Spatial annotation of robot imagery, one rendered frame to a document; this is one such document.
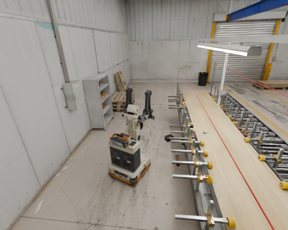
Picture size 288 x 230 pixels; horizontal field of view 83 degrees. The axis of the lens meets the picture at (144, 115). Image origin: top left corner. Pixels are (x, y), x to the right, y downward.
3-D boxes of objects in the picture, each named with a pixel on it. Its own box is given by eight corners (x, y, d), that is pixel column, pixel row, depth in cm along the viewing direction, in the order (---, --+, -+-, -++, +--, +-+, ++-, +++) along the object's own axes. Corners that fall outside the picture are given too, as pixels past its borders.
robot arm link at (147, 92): (143, 90, 289) (148, 91, 284) (147, 90, 300) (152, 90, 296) (142, 114, 301) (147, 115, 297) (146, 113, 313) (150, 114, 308)
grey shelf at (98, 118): (91, 130, 498) (82, 80, 434) (101, 117, 579) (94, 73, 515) (105, 130, 493) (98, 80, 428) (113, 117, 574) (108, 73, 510)
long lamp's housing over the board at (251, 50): (246, 56, 143) (248, 46, 140) (197, 46, 359) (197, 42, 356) (261, 55, 141) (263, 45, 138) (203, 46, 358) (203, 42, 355)
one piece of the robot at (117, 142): (128, 150, 279) (124, 143, 263) (112, 145, 295) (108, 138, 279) (131, 145, 285) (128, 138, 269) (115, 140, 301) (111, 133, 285)
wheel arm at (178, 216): (175, 219, 151) (175, 216, 149) (174, 215, 154) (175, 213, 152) (232, 225, 145) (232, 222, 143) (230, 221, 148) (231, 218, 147)
